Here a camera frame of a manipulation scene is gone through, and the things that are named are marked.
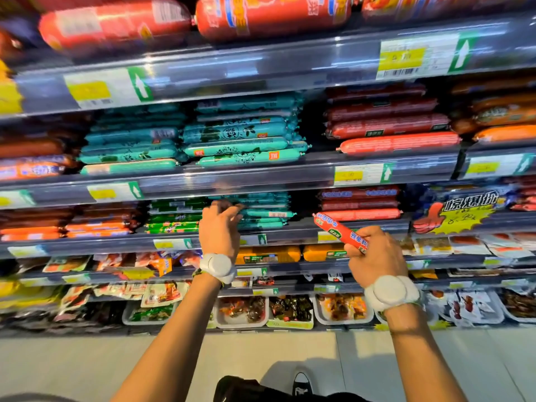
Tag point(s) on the slim red sausage stick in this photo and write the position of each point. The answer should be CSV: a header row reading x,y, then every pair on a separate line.
x,y
337,230

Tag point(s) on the person's left fingers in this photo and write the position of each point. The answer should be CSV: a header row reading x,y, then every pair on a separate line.
x,y
224,206

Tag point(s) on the person's right forearm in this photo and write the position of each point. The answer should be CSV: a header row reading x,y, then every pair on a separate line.
x,y
418,355

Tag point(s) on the brown sausage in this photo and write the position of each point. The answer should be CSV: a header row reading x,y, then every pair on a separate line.
x,y
29,148

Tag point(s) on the white left wrist tracker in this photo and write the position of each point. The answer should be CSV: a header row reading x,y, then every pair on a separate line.
x,y
217,267

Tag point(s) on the white wrist tracker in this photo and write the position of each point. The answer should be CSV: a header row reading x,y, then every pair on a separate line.
x,y
217,267
391,292

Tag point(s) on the person's black trousers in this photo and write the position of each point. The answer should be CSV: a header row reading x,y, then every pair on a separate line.
x,y
251,391

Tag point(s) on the person's right fingers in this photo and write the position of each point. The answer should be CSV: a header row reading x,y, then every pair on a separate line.
x,y
363,238

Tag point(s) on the white packet of red meat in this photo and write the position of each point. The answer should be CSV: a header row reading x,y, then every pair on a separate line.
x,y
469,307

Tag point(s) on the white tray of dark meat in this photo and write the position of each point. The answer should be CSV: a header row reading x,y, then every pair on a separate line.
x,y
519,304

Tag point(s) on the person's left hand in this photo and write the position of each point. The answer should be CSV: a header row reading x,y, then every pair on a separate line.
x,y
217,232

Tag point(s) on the stack of thin orange sausages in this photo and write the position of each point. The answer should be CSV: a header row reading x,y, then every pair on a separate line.
x,y
63,226

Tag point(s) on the white yellow price tag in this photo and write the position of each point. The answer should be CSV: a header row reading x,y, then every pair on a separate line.
x,y
362,174
423,56
104,87
496,166
115,191

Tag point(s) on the person's left forearm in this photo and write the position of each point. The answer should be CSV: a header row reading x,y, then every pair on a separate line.
x,y
176,343

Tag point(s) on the red sausage with blue band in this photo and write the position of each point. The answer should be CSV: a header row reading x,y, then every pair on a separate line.
x,y
360,192
360,204
362,214

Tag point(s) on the clear shelf price rail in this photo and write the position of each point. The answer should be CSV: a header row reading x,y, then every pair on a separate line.
x,y
293,232
498,163
259,64
377,286
289,270
234,175

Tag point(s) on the white tray of orange snacks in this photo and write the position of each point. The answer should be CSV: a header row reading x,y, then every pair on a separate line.
x,y
343,307

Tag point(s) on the white right wrist tracker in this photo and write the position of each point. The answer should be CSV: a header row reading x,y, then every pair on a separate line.
x,y
391,292

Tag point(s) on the person's right hand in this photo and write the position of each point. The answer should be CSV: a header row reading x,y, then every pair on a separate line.
x,y
381,259

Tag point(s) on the pile of yellow snack bags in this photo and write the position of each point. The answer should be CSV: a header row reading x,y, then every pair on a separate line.
x,y
29,295

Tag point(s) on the row of colourful snack packets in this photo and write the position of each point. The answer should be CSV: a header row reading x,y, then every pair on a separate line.
x,y
125,262

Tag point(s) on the yellow food packet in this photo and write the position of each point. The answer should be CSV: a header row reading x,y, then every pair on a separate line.
x,y
268,255
322,252

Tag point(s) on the row of white meat packets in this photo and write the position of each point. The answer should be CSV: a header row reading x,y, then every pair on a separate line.
x,y
469,244

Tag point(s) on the stack of thin teal sausages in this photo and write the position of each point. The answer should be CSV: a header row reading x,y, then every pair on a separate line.
x,y
268,215

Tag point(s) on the orange blue printed sausage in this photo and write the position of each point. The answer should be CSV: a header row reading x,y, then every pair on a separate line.
x,y
33,168

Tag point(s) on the blue yellow promo sign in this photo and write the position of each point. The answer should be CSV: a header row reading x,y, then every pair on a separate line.
x,y
458,213

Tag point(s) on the stack of green sausage packets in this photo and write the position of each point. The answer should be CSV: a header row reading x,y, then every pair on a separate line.
x,y
174,217

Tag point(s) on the tray of dark wrapped snacks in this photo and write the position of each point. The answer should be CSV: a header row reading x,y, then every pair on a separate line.
x,y
291,309

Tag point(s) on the white tray of brown snacks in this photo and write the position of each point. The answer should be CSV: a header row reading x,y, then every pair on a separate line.
x,y
243,311

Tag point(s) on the person's black shoe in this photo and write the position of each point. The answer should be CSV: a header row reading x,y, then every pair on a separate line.
x,y
302,385

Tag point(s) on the long red sausage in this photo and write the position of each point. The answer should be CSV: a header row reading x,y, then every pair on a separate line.
x,y
381,109
377,91
387,126
400,143

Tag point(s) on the large red sausage roll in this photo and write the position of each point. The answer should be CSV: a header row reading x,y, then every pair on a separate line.
x,y
439,4
113,22
272,14

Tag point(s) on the white tray of green snacks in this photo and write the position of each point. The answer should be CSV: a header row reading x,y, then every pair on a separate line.
x,y
148,313

